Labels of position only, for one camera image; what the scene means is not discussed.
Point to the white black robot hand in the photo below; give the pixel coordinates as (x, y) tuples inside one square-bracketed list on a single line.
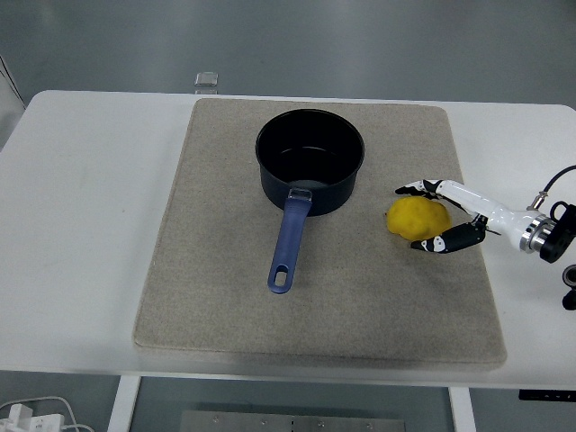
[(472, 211)]

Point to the yellow potato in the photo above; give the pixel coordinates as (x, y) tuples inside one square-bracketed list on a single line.
[(417, 218)]

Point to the beige fabric mat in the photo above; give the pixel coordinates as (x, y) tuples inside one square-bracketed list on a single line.
[(315, 270)]

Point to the white table leg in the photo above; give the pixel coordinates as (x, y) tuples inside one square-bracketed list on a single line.
[(123, 402), (461, 408)]

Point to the black table control panel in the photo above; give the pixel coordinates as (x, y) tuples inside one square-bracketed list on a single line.
[(546, 395)]

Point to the white power strip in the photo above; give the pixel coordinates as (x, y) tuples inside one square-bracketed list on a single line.
[(27, 419)]

